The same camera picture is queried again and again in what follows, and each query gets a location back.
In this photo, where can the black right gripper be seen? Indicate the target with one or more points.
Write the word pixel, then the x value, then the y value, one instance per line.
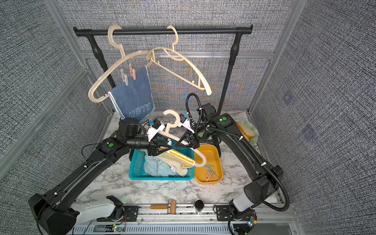
pixel 192 140

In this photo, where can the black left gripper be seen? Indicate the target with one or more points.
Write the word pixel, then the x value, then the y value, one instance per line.
pixel 155 150

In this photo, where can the light blue terry towel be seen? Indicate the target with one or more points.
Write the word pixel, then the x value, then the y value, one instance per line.
pixel 157 168

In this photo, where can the yellow striped towel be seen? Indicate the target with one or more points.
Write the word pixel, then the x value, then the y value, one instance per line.
pixel 176 163

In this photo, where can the mint green clothespin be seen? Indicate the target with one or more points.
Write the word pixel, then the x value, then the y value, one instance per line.
pixel 209 167

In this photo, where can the pink clothespin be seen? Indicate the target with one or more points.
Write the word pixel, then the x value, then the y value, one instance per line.
pixel 212 174

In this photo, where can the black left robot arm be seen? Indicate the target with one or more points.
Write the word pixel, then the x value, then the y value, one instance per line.
pixel 53 211

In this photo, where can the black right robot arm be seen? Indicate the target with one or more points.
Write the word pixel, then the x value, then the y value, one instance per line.
pixel 265 178

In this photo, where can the teal plastic basket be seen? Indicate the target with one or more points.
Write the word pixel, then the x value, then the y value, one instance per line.
pixel 137 170

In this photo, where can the yellow plastic tray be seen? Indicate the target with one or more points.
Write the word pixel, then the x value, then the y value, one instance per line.
pixel 212 156

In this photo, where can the dark blue hello towel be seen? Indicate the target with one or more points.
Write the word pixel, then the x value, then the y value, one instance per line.
pixel 134 100

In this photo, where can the orange crust bread slice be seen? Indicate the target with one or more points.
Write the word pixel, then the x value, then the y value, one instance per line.
pixel 246 130

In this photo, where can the pale green wavy plate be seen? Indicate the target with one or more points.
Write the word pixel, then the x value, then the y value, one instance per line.
pixel 254 139

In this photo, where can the small black lidded jar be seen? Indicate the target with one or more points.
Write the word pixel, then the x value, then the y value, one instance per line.
pixel 198 206

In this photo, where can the white clothespin on blue towel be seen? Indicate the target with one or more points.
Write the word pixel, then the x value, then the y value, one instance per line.
pixel 124 77

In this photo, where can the salmon clothespin on blue towel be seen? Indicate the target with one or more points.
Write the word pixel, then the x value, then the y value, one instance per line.
pixel 132 72

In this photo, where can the black clothes rack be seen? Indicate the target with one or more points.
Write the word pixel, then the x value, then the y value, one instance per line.
pixel 238 32

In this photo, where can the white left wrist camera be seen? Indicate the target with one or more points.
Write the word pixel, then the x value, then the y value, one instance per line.
pixel 155 127

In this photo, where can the wooden handle roller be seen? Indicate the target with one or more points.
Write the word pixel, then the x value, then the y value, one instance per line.
pixel 170 206

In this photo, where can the white right arm base mount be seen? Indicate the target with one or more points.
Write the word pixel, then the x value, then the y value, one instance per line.
pixel 240 204

